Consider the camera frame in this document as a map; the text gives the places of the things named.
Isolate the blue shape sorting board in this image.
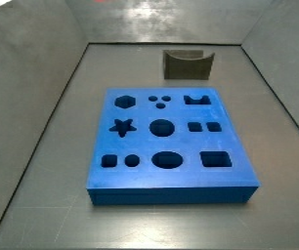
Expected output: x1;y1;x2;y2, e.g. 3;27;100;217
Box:
87;88;260;205

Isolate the black curved holder stand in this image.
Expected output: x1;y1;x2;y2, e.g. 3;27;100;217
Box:
163;50;215;80

